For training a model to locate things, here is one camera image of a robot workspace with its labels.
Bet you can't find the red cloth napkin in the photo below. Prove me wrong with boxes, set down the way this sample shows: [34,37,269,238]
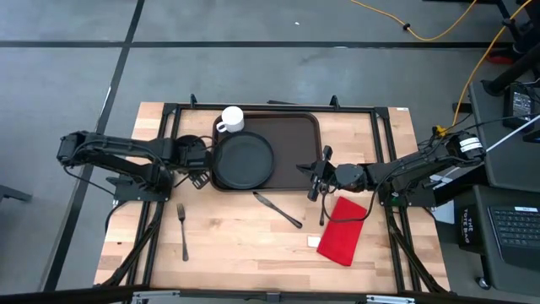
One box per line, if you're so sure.
[316,195,368,268]

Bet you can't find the metal fork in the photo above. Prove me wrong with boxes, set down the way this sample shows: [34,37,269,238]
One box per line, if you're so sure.
[175,203,190,263]

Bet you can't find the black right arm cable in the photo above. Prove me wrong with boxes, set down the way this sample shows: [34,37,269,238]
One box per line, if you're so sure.
[319,179,383,224]

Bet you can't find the grey wheeled cart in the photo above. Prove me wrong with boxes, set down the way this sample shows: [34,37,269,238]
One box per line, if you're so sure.
[472,184,540,304]

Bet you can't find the grey desk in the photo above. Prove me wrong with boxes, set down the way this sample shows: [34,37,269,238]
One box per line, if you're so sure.
[467,79,540,193]

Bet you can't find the brown plastic tray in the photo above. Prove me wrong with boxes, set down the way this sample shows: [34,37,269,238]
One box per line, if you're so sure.
[210,109,324,192]

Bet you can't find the yellow power cable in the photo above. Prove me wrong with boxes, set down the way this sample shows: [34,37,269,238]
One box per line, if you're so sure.
[451,0,535,127]
[349,0,478,42]

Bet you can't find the white ribbed mug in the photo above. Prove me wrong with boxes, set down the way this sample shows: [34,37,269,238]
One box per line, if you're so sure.
[215,105,246,134]

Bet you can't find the black round plate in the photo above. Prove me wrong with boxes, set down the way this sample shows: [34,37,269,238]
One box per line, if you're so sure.
[212,131,276,190]

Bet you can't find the black equipment stand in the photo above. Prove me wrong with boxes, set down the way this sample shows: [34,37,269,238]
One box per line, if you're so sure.
[480,0,540,98]

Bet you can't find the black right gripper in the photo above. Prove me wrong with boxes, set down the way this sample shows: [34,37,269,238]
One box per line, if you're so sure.
[295,144,341,203]

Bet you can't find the small red object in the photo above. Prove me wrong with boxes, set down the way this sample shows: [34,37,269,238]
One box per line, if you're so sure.
[484,52,514,66]

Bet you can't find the grey chair leg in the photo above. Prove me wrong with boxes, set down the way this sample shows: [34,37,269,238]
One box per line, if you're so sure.
[0,184,34,204]

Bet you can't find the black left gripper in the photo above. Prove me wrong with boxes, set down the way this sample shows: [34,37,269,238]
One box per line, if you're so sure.
[170,134,213,190]

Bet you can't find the thin white rod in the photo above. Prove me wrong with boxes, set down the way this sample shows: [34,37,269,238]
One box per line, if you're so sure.
[484,113,540,154]

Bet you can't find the black aluminium table frame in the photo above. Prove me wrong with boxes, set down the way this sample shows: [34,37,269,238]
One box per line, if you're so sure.
[0,93,540,304]

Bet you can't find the dark grey laptop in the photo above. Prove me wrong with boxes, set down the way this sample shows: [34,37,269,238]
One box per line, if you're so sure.
[487,204,540,274]

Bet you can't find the black tote bag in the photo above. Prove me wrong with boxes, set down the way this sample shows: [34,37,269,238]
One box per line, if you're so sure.
[457,204,483,254]

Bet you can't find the black device with screen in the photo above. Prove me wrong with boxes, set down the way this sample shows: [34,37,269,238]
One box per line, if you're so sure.
[503,85,540,132]

